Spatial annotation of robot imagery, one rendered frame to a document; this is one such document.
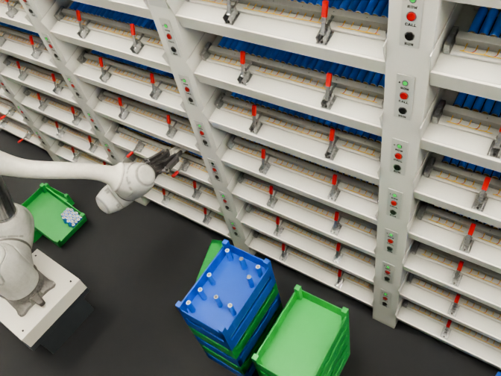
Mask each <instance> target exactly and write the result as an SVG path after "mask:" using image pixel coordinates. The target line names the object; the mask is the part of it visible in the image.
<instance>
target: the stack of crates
mask: <svg viewBox="0 0 501 376"><path fill-rule="evenodd" d="M349 356H350V327H349V309H347V308H346V307H343V308H342V309H341V308H339V307H337V306H335V305H333V304H331V303H329V302H327V301H324V300H322V299H320V298H318V297H316V296H314V295H312V294H310V293H308V292H305V291H303V290H302V288H301V286H299V285H297V284H296V286H295V288H294V293H293V295H292V296H291V298H290V299H289V301H288V303H287V305H286V306H285V307H284V309H283V311H282V313H281V314H280V316H279V317H278V319H277V320H276V322H275V324H274V326H273V327H272V329H271V330H270V332H269V334H268V335H267V337H266V338H265V340H264V342H263V343H262V345H261V347H260V348H259V350H258V351H257V353H256V354H255V353H254V354H253V356H252V358H251V359H252V361H253V364H254V365H255V367H256V370H257V372H258V374H259V376H339V375H340V374H341V371H342V369H343V368H344V365H345V363H346V362H347V359H348V357H349Z"/></svg>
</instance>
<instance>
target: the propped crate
mask: <svg viewBox="0 0 501 376"><path fill-rule="evenodd" d="M22 206H24V207H26V208H27V209H28V210H29V211H30V212H31V214H32V216H33V218H34V229H36V230H37V231H39V232H40V233H41V234H42V235H43V236H45V237H46V238H47V239H49V240H50V241H52V242H53V243H54V244H55V245H57V246H58V247H59V248H60V247H61V246H62V245H63V244H64V243H65V242H66V241H67V240H68V239H69V238H70V237H71V236H72V235H73V234H74V233H75V232H76V231H77V230H78V229H79V228H80V227H81V226H82V225H83V224H84V223H85V222H86V221H87V219H86V215H85V214H84V213H81V212H80V211H79V210H77V209H76V208H74V207H73V206H72V205H70V204H69V203H68V202H66V201H65V200H63V199H62V198H61V197H60V196H58V195H57V194H55V193H54V192H52V191H51V190H50V189H49V188H47V187H46V186H45V184H43V183H41V184H40V188H39V189H38V190H37V191H36V192H35V193H34V194H33V195H32V196H31V197H29V198H28V199H27V200H26V201H25V202H24V203H23V204H22ZM66 208H69V209H71V208H72V209H73V210H74V212H78V215H79V216H81V217H82V220H80V221H79V223H77V224H76V226H74V227H73V228H72V226H71V227H69V226H68V223H66V224H65V223H64V222H63V219H62V216H61V213H63V211H64V210H66Z"/></svg>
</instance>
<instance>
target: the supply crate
mask: <svg viewBox="0 0 501 376"><path fill-rule="evenodd" d="M222 245H223V247H222V248H221V250H220V251H219V252H218V253H217V255H216V256H215V257H214V259H213V260H212V262H211V263H210V264H209V265H208V267H207V268H206V270H205V271H204V273H203V274H202V275H201V276H200V277H199V279H198V280H197V282H196V283H195V285H194V286H193V287H192V288H191V289H190V291H189V292H188V294H187V295H186V297H185V298H184V299H183V300H182V302H181V301H178V302H177V303H176V304H175V306H176V308H177V309H178V310H179V312H180V314H181V315H182V316H184V317H185V318H187V319H188V320H190V321H192V322H194V323H195V324H197V325H199V326H201V327H202V328H204V329H206V330H208V331H209V332H210V333H213V334H215V335H216V336H218V337H219V338H221V339H223V340H224V341H226V342H227V341H228V339H229V338H230V337H231V335H232V334H233V332H234V330H235V329H236V328H237V326H238V325H239V323H240V321H241V320H242V319H243V317H244V315H245V314H246V312H247V311H248V309H249V308H250V306H251V305H252V303H253V302H254V300H255V299H256V297H257V296H258V294H259V292H260V291H261V289H262V288H263V287H264V285H265V283H266V282H267V280H268V279H269V278H270V276H271V274H272V273H273V269H272V266H271V261H270V260H269V259H267V258H265V259H264V260H262V259H260V258H258V257H256V256H253V255H252V254H249V253H247V252H246V251H243V250H241V249H239V248H237V247H235V246H233V245H230V243H229V241H228V240H226V239H224V240H223V242H222ZM226 248H229V249H230V253H231V254H232V257H233V260H232V261H229V260H228V259H227V255H226V253H225V249H226ZM240 257H244V260H245V263H246V266H247V268H246V270H243V269H242V267H241V264H240V262H239V258H240ZM256 265H260V266H261V270H262V273H263V275H262V277H260V278H259V277H258V274H257V272H256ZM209 272H210V273H211V274H212V276H213V278H214V280H215V285H214V286H212V285H211V284H210V282H209V280H208V277H207V273H209ZM247 275H251V277H252V279H253V283H254V287H253V288H250V287H249V284H248V280H247V278H246V277H247ZM199 287H202V288H203V290H204V292H205V294H206V296H207V299H206V300H203V299H202V298H201V296H200V294H199V292H198V288H199ZM214 295H218V296H219V298H220V300H221V303H222V307H218V306H217V304H216V302H215V300H214V298H213V296H214ZM188 300H190V301H191V302H192V304H193V306H194V308H195V312H194V313H191V312H190V310H189V308H188V307H187V305H186V302H187V301H188ZM229 303H232V304H233V306H234V309H235V311H236V315H235V316H232V315H231V313H230V311H229V309H228V306H227V305H228V304H229Z"/></svg>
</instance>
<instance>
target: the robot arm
mask: <svg viewBox="0 0 501 376"><path fill-rule="evenodd" d="M185 151H187V150H186V149H183V148H180V147H178V146H175V147H174V148H171V149H169V150H168V149H166V151H165V150H162V151H160V152H158V153H156V154H154V155H152V156H151V157H148V158H145V159H144V162H145V163H118V164H116V165H115V166H107V165H101V164H94V163H69V162H53V161H38V160H26V159H22V158H19V157H15V156H13V155H10V154H7V153H5V152H3V151H0V297H1V298H3V299H5V300H6V301H7V302H8V303H9V304H10V305H11V306H12V307H13V308H14V309H15V310H16V312H17V314H18V315H19V316H20V317H23V316H25V315H26V314H27V312H28V311H29V310H30V309H31V308H32V307H33V306H34V305H35V304H38V305H40V306H41V307H43V306H44V305H45V301H44V300H43V298H42V297H43V296H44V295H45V294H46V293H47V292H48V291H50V290H51V289H53V288H55V286H56V283H55V282H54V281H51V280H49V279H48V278H47V277H46V276H45V275H44V274H43V273H41V272H40V271H39V270H38V269H37V267H36V266H35V265H34V262H33V258H32V253H31V249H32V246H33V242H34V218H33V216H32V214H31V212H30V211H29V210H28V209H27V208H26V207H24V206H22V205H20V204H17V203H13V200H12V198H11V197H10V193H9V192H8V190H7V187H6V185H5V183H4V181H3V178H2V175H4V176H11V177H18V178H34V179H87V180H94V181H100V182H103V183H106V184H107V185H106V186H105V187H104V188H103V189H102V190H101V191H100V192H99V194H98V195H97V196H96V202H97V205H98V206H99V208H100V209H101V210H102V211H104V212H105V213H107V214H111V213H115V212H117V211H119V210H121V209H122V208H124V207H126V206H128V205H129V204H131V203H132V202H133V201H134V200H135V199H138V198H141V197H143V196H144V195H145V194H146V193H148V192H149V191H150V190H151V189H152V187H153V186H154V181H155V179H156V177H157V176H158V175H159V174H162V172H165V173H166V174H169V172H170V171H171V170H172V169H173V167H174V166H175V165H176V164H177V163H178V162H179V161H180V160H179V156H180V155H182V154H183V152H185ZM170 155H171V156H170Z"/></svg>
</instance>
